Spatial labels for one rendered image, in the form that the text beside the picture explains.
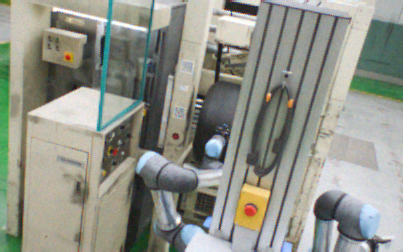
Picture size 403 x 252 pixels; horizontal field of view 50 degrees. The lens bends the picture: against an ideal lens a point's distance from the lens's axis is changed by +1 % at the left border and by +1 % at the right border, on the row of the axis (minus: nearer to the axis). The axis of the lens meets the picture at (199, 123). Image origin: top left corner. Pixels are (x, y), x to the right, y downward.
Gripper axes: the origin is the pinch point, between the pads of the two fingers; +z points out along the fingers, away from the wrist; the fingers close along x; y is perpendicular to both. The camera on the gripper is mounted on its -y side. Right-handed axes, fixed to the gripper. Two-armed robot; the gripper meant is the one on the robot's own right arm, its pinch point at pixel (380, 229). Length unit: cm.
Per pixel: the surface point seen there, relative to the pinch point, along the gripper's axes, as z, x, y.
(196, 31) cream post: -17, -112, -82
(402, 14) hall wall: 920, -314, -100
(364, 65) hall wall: 893, -369, 29
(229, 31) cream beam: 13, -112, -82
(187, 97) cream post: -17, -116, -42
